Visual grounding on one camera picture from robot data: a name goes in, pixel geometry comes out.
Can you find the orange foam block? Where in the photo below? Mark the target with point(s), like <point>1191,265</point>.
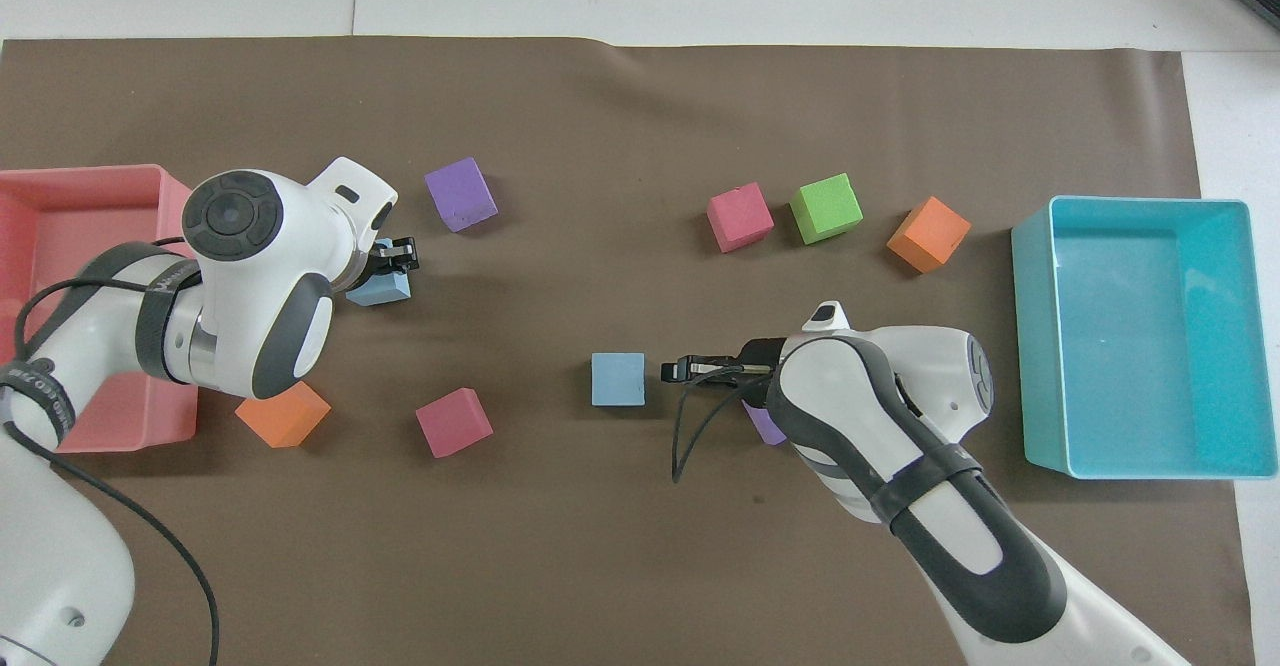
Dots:
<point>928,234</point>
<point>283,416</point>

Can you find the teal plastic bin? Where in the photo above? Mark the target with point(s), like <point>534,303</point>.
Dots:
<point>1150,336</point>

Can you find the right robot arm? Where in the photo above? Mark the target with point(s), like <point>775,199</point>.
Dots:
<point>900,416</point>

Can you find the purple foam block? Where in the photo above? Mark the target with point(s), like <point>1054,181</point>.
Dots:
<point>460,194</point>
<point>764,428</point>

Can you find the green foam block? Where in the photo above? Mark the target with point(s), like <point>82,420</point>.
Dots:
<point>826,208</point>

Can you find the pink plastic bin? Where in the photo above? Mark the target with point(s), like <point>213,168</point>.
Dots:
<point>70,216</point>

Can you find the pink foam block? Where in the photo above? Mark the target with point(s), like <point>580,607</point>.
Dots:
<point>740,217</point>
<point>453,423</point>

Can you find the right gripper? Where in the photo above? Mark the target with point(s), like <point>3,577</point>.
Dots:
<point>762,352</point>

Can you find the light blue foam block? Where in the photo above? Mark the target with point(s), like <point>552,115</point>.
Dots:
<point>618,379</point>
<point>385,288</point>

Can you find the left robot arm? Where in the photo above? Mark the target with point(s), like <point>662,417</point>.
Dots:
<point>250,296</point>

